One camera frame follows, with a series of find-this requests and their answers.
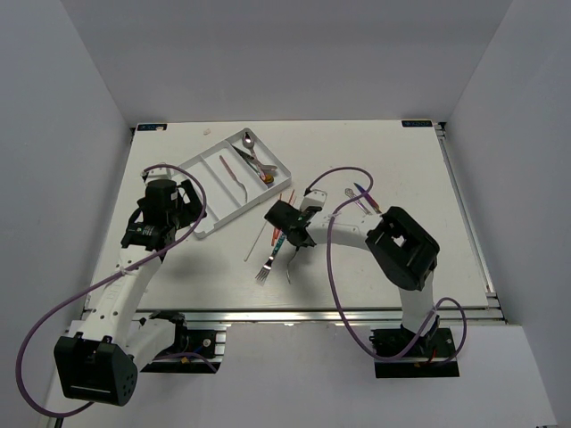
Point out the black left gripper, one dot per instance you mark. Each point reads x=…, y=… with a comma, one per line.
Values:
x=190, y=209

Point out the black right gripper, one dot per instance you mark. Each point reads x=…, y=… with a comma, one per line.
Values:
x=301, y=211

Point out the iridescent ornate spoon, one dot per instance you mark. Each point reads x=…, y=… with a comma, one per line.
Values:
x=267, y=177

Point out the green handled fork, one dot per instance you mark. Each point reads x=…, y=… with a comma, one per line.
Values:
x=267, y=266

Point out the marbled handle spoon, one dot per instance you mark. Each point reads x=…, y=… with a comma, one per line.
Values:
x=248, y=157

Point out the iridescent purple knife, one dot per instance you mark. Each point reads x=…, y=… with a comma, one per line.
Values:
x=370, y=200

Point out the pink handled spoon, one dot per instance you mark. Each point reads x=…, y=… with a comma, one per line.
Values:
x=248, y=143

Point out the dark handled fork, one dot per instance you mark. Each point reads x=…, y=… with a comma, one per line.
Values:
x=289, y=265

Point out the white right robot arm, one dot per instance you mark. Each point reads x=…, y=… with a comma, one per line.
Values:
x=404, y=250

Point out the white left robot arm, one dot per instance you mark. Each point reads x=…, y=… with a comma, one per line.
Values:
x=102, y=360

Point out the white chopstick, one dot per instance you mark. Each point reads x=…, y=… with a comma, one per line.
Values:
x=254, y=243

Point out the orange chopstick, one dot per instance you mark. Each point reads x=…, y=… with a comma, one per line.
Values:
x=285, y=210
x=275, y=233

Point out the white divided cutlery tray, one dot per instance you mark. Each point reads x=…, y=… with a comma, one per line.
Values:
x=232, y=186

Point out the left blue table label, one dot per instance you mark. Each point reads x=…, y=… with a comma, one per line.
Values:
x=151, y=127

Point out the blue table label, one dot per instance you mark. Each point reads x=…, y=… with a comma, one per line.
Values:
x=416, y=123
x=151, y=127

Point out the right blue table label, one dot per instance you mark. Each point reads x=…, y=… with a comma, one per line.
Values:
x=416, y=123

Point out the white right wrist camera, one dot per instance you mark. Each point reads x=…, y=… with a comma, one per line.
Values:
x=312, y=203

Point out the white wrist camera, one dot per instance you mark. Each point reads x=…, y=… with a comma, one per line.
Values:
x=312, y=203
x=161, y=171

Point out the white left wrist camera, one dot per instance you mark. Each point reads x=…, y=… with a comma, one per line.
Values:
x=161, y=171

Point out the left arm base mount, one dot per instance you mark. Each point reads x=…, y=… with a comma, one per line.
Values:
x=205, y=341

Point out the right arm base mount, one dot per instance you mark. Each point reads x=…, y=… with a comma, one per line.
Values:
x=423, y=360

